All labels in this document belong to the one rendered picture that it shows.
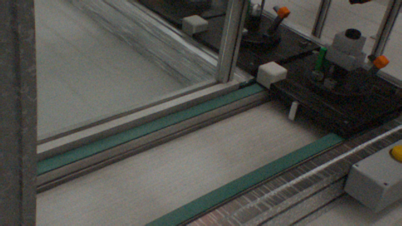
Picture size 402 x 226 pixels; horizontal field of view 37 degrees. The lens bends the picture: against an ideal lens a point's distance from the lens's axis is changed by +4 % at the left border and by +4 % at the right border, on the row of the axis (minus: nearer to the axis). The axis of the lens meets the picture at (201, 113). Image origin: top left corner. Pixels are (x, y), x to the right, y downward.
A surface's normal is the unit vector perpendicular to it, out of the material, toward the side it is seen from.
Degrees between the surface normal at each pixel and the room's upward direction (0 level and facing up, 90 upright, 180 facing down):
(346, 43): 90
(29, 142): 90
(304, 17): 0
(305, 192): 90
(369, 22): 0
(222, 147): 0
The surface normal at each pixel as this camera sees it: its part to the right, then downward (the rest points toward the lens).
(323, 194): 0.66, 0.49
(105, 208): 0.14, -0.83
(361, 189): -0.74, 0.28
